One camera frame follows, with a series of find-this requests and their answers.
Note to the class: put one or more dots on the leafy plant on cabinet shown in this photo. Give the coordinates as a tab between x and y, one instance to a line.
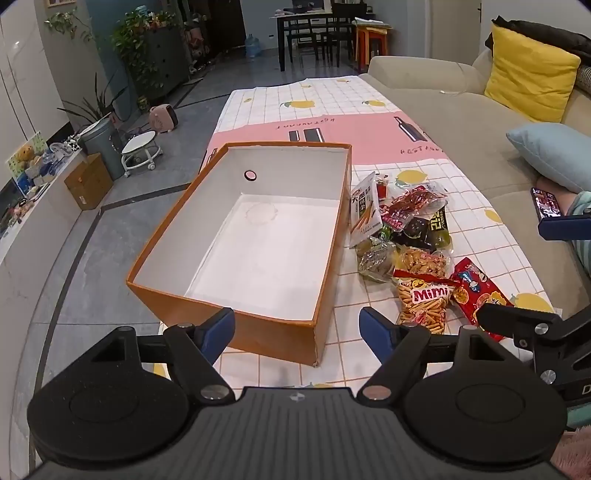
138	37

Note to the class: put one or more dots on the framed wall picture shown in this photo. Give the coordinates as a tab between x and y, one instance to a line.
60	2

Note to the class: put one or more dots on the teddy bear photo print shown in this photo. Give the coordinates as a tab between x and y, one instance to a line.
25	161

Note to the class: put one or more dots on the white rolling stool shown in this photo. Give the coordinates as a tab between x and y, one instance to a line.
138	143

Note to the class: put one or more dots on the orange shrimp stick packet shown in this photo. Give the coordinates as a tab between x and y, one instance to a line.
422	304

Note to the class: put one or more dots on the light blue pillow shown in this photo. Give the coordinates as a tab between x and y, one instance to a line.
554	152

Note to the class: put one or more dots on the smartphone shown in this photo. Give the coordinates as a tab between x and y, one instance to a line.
545	203

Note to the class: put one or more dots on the brown cardboard carton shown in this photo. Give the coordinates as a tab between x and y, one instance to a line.
87	182

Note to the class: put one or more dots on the white stick snack packet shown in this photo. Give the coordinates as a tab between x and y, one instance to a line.
364	212

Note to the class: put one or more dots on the black television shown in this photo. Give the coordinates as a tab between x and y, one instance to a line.
11	210

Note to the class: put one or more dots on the hanging vine plant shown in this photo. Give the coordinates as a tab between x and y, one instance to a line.
64	23

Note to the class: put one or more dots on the black yellow egg packet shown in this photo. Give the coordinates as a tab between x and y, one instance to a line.
434	226

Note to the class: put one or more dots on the red label dried meat packet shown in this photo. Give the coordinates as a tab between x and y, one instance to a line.
411	205

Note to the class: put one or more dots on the blue water bottle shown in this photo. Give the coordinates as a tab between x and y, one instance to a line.
253	46

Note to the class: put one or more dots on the grey trash bin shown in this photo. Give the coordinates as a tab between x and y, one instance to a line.
99	147

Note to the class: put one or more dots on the yellow pillow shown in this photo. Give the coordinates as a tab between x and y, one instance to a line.
531	74

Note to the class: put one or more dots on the small clear red-label packet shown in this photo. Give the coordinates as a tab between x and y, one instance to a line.
381	187

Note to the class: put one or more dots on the pink fluffy cloth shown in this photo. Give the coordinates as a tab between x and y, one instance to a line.
575	454

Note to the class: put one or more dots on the lemon print checked tablecloth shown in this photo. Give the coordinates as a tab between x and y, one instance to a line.
415	138

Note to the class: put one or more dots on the beige sofa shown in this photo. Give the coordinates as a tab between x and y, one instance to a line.
438	92

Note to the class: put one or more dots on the spiky potted plant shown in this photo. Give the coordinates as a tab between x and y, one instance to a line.
97	106

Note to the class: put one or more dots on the grey cabinet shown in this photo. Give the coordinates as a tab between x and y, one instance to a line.
171	60

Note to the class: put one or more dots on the pink space heater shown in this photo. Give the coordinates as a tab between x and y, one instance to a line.
164	119

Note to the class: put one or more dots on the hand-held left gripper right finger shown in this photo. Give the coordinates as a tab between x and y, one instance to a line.
376	327

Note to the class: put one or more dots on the person's teal clothing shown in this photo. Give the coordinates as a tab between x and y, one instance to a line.
582	207

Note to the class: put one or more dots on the dark brown cushion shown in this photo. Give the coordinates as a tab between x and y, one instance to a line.
545	32

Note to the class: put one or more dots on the olive green snack packet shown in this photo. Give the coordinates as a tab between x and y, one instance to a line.
376	261

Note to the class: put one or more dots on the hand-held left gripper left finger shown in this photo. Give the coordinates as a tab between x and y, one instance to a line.
217	330

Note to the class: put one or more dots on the orange cardboard box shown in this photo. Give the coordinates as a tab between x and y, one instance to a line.
258	249

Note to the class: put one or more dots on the orange stool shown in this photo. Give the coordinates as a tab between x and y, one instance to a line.
369	44

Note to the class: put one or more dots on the clear fried nut packet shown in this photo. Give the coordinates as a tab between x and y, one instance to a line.
420	263

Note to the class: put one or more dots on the black dining chair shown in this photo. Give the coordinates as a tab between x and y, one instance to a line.
348	27
309	39

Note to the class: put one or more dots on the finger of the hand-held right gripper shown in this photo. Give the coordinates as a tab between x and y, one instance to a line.
498	318
558	228

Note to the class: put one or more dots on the black dining table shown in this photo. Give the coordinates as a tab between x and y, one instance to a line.
314	18

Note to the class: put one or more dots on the large red snack packet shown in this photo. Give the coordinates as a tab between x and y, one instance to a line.
480	295

